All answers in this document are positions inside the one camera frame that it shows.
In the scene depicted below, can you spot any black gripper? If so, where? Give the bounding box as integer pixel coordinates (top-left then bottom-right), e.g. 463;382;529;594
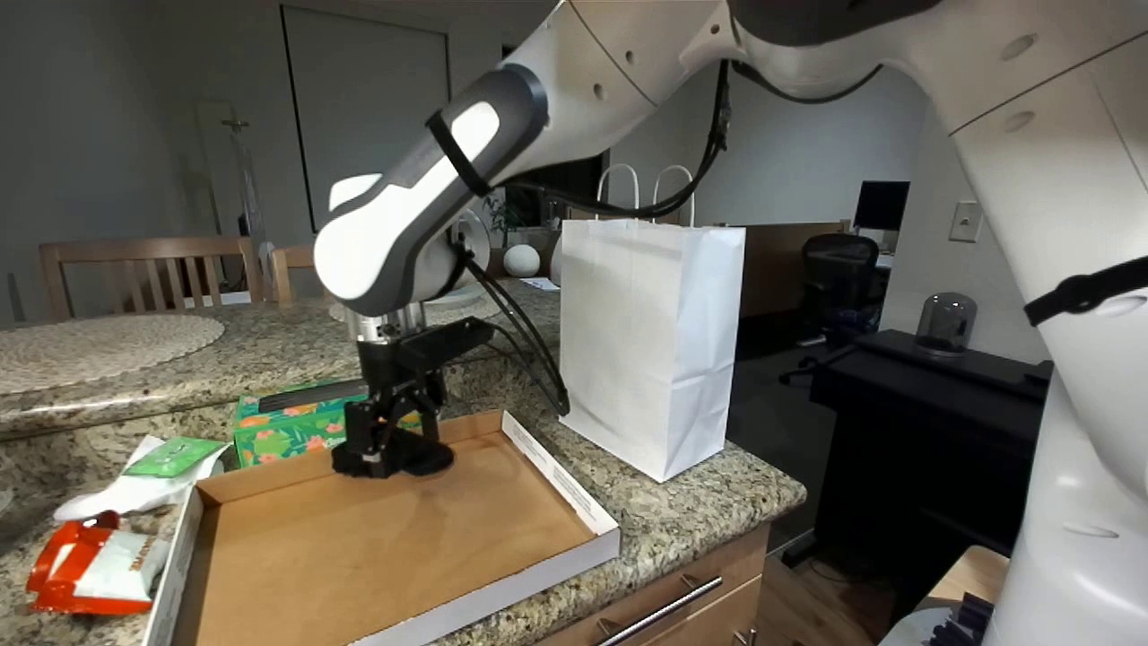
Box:
344;312;496;470

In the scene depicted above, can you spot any black socks pile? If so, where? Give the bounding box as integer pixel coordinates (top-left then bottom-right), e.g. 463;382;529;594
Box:
333;445;453;477

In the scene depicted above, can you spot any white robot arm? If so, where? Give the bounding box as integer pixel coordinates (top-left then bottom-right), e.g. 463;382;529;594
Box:
316;0;1148;646

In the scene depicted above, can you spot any white paper bag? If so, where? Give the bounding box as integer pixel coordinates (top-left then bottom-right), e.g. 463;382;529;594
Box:
557;214;746;481

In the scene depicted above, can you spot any green tissue box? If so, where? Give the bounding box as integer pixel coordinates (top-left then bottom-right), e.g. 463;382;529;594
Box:
225;377;429;473

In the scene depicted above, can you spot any cardboard tray white rim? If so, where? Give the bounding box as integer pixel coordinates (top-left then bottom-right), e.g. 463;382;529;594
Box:
141;409;622;646

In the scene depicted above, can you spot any wooden chair right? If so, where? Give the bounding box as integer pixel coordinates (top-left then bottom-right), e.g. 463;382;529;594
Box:
268;248;319;305

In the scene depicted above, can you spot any wooden chair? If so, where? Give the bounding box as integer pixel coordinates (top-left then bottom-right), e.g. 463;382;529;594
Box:
268;248;319;305
40;236;261;321

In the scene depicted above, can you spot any white round vase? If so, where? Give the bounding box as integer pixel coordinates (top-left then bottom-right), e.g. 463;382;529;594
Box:
501;244;543;278

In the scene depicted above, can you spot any white wipes packet green label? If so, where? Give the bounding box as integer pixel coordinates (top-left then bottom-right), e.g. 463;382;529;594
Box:
55;436;225;525

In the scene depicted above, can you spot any wooden chair left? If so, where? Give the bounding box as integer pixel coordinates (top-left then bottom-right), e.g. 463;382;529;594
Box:
40;236;261;321

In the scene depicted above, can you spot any orange white package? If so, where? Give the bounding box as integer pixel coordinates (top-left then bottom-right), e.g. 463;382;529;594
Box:
26;515;169;617

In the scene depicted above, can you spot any round woven placemat left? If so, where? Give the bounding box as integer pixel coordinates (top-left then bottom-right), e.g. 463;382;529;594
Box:
0;312;224;394

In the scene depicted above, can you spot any black office chair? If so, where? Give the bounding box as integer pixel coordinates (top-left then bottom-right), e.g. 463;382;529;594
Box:
782;233;879;385

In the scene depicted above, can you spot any black cabinet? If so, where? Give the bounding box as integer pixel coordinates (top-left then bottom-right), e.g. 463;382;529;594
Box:
811;329;1050;609

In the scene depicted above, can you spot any computer monitor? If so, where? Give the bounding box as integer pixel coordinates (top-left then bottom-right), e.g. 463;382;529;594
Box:
855;181;907;230

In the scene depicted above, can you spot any drawer handle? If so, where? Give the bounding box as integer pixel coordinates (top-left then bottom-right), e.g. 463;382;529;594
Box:
596;573;725;646

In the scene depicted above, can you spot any wall light switch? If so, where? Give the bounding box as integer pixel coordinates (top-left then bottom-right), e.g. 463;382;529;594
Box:
948;200;984;244

